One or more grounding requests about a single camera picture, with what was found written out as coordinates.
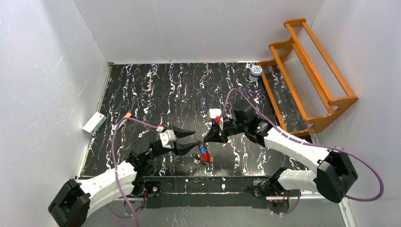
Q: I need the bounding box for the keyring with coloured tags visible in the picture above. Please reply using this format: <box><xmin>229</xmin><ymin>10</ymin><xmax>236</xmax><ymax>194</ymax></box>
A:
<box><xmin>191</xmin><ymin>144</ymin><xmax>212</xmax><ymax>164</ymax></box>

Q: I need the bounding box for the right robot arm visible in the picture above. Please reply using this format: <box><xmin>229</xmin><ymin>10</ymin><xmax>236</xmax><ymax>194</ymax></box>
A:
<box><xmin>203</xmin><ymin>100</ymin><xmax>358</xmax><ymax>203</ymax></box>

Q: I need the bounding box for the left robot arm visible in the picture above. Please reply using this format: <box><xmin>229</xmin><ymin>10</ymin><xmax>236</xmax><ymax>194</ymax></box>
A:
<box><xmin>47</xmin><ymin>126</ymin><xmax>202</xmax><ymax>227</ymax></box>

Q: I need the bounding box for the orange white marker tube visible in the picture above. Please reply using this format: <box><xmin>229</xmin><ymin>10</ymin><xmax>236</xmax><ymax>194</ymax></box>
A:
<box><xmin>113</xmin><ymin>112</ymin><xmax>132</xmax><ymax>131</ymax></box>

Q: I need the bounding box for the small white blue jar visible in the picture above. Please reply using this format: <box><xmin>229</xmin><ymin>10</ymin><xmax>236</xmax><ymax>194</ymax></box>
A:
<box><xmin>249</xmin><ymin>65</ymin><xmax>263</xmax><ymax>82</ymax></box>

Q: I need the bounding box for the white cardboard box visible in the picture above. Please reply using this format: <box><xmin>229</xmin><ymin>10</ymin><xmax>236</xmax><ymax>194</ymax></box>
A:
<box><xmin>82</xmin><ymin>112</ymin><xmax>106</xmax><ymax>135</ymax></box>

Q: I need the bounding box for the orange wooden rack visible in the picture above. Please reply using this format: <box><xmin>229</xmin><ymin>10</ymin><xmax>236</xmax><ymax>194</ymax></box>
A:
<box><xmin>257</xmin><ymin>18</ymin><xmax>358</xmax><ymax>135</ymax></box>

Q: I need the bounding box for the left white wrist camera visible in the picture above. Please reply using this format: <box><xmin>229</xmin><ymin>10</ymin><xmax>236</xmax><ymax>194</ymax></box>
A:
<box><xmin>156</xmin><ymin>125</ymin><xmax>176</xmax><ymax>149</ymax></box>

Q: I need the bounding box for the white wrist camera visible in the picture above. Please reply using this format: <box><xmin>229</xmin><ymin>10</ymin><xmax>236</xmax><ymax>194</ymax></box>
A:
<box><xmin>208</xmin><ymin>108</ymin><xmax>222</xmax><ymax>123</ymax></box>
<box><xmin>156</xmin><ymin>125</ymin><xmax>176</xmax><ymax>149</ymax></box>

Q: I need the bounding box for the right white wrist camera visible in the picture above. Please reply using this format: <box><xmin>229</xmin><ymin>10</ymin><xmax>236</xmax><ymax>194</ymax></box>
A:
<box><xmin>208</xmin><ymin>108</ymin><xmax>222</xmax><ymax>123</ymax></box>

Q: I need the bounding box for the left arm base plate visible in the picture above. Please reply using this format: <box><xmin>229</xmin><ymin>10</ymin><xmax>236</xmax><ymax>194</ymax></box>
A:
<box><xmin>131</xmin><ymin>180</ymin><xmax>161</xmax><ymax>198</ymax></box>

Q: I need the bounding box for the aluminium rail frame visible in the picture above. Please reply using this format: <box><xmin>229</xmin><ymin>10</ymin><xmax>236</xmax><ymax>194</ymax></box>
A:
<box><xmin>58</xmin><ymin>177</ymin><xmax>357</xmax><ymax>227</ymax></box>

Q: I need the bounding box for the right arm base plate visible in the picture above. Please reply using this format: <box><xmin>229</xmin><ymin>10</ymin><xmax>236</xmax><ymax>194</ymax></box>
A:
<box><xmin>245</xmin><ymin>180</ymin><xmax>300</xmax><ymax>200</ymax></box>

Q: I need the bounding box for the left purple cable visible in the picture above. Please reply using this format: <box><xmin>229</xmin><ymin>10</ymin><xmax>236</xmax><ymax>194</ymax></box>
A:
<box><xmin>105</xmin><ymin>117</ymin><xmax>165</xmax><ymax>227</ymax></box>

